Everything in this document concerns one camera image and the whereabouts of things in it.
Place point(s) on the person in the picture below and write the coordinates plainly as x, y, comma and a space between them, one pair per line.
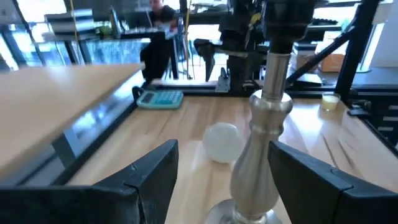
158, 40

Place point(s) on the white flood lightbulb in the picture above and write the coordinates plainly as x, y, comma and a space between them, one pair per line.
224, 142

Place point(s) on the black and white stacked bins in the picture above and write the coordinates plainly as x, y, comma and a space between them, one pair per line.
70, 23

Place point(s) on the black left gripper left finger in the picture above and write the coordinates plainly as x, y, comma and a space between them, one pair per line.
109, 199

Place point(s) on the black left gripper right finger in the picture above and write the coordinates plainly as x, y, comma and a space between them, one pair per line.
326, 193

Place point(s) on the glass of yellow candle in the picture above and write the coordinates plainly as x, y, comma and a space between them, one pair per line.
330, 102

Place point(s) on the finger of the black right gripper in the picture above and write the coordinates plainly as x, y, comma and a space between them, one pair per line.
210, 67

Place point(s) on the brown cardboard box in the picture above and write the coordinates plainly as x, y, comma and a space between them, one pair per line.
332, 63

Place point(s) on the teal tray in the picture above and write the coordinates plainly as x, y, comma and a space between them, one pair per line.
160, 99

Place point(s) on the grey metal bracket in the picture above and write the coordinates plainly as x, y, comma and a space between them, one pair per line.
222, 81

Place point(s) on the long light wooden board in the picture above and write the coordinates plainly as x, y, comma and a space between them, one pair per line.
46, 109

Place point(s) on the silver metal lamp base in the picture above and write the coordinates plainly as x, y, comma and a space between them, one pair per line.
264, 140

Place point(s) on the black table frame strut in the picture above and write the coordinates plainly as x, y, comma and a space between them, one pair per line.
357, 46

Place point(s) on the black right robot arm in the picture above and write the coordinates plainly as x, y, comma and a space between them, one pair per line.
239, 46

